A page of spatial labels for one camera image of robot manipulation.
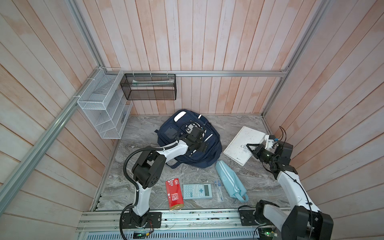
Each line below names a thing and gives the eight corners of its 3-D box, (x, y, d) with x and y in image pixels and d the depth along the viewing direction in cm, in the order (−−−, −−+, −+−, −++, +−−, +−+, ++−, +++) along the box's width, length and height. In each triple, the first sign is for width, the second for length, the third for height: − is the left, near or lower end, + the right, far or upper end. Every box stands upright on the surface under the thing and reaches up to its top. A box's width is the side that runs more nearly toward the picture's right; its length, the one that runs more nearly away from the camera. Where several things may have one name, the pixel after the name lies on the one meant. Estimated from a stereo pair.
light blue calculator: (183, 199, 82) (182, 198, 80) (183, 185, 87) (183, 183, 85) (212, 199, 82) (212, 198, 80) (210, 185, 87) (211, 183, 85)
